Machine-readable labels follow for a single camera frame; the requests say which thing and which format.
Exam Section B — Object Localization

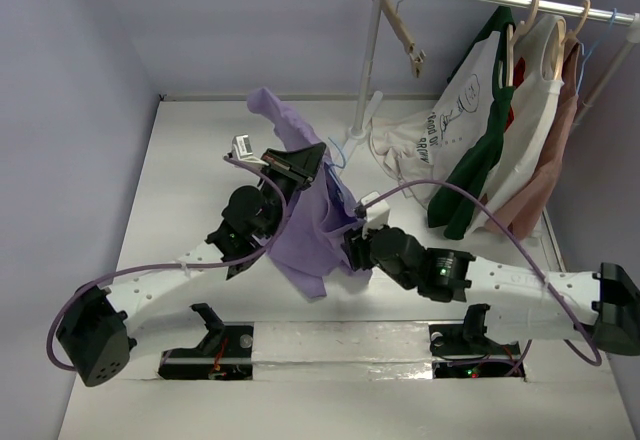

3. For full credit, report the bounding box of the dark green t shirt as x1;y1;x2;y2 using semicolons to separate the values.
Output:
425;5;516;241

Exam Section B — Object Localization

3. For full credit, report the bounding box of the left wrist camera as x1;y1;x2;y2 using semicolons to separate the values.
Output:
227;134;267;167

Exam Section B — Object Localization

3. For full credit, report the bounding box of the purple cable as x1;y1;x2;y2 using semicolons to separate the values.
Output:
45;154;289;372
357;179;604;366

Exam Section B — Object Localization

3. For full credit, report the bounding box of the pink shirt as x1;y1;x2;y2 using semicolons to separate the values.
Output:
486;39;582;240

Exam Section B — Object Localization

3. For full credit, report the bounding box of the cream printed t shirt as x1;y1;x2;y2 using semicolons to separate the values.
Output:
369;31;502;184

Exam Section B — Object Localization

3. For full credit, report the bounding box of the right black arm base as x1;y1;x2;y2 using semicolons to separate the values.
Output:
429;304;526;379

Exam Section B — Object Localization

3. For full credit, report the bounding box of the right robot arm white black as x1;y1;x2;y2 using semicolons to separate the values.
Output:
342;226;639;356

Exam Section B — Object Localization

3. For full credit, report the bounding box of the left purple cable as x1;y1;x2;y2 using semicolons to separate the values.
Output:
45;154;289;372

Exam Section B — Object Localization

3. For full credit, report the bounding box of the purple t shirt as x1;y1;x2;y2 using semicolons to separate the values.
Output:
247;88;372;299

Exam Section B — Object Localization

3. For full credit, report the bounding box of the red garment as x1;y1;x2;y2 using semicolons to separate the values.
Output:
505;57;526;130

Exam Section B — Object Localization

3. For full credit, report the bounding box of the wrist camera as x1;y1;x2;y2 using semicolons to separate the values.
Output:
227;134;267;167
355;191;390;229

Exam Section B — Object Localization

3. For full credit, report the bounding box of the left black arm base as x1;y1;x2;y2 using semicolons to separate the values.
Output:
158;303;254;381

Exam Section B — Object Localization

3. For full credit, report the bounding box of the white clothes rack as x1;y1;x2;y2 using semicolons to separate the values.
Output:
339;0;639;165

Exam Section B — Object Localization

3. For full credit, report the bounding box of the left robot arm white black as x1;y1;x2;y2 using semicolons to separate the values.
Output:
46;141;326;387

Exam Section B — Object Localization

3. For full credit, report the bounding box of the wooden clip hanger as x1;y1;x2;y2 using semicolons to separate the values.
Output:
381;0;425;78

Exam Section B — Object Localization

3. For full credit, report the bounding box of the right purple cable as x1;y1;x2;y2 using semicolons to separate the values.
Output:
357;179;604;366

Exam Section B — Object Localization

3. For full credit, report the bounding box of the white tank top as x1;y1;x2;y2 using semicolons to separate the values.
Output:
469;13;567;234

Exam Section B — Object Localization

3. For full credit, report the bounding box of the wooden hanger right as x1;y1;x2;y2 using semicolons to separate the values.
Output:
551;0;591;80

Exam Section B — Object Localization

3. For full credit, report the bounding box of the wooden hanger left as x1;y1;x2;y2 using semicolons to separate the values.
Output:
505;0;540;87

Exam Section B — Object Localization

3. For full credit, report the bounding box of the blue wire hanger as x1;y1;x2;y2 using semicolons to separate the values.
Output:
576;8;618;94
325;137;357;216

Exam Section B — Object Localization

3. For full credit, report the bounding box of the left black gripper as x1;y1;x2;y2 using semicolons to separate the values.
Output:
256;143;325;239

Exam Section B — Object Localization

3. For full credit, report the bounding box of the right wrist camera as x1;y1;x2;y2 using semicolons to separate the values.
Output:
355;191;390;229

